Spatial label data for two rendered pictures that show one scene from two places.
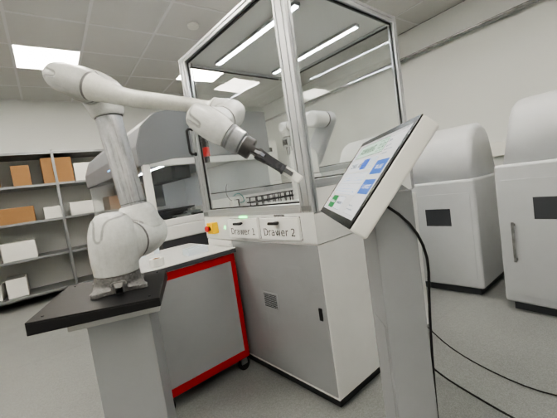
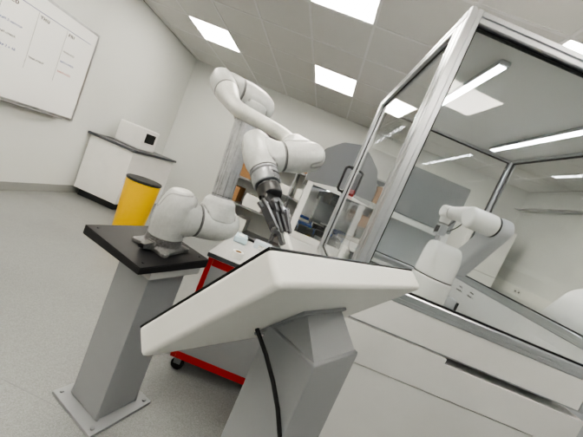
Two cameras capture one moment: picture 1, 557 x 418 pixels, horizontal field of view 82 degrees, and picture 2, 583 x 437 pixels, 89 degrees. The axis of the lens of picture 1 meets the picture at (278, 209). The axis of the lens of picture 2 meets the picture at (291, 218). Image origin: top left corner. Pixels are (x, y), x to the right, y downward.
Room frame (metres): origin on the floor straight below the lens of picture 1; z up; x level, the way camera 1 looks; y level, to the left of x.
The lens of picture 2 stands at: (0.48, -0.58, 1.27)
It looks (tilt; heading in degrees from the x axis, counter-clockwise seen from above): 6 degrees down; 39
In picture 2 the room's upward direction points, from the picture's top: 23 degrees clockwise
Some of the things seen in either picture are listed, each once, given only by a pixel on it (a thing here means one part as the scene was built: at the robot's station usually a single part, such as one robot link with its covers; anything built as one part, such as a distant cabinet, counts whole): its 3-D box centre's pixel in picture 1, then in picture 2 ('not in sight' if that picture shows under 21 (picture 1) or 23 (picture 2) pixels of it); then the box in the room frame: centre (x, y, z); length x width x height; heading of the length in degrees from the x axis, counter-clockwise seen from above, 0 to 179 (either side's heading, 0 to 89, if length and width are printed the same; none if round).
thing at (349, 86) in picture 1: (356, 89); (537, 207); (1.72, -0.50, 1.52); 0.87 x 0.01 x 0.86; 130
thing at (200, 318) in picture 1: (178, 315); (241, 309); (1.93, 0.71, 0.38); 0.62 x 0.58 x 0.76; 40
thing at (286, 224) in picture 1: (279, 228); not in sight; (1.57, 0.01, 0.87); 0.29 x 0.02 x 0.11; 40
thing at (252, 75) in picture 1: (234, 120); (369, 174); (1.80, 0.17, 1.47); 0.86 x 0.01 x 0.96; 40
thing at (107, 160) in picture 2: not in sight; (131, 165); (2.35, 4.34, 0.61); 1.15 x 0.72 x 1.22; 35
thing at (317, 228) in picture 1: (307, 213); (402, 317); (2.10, -0.18, 0.87); 1.02 x 0.95 x 0.14; 40
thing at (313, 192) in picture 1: (293, 123); (453, 211); (2.09, -0.18, 1.47); 1.02 x 0.95 x 1.04; 40
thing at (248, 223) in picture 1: (243, 228); not in sight; (1.81, 0.21, 0.87); 0.29 x 0.02 x 0.11; 40
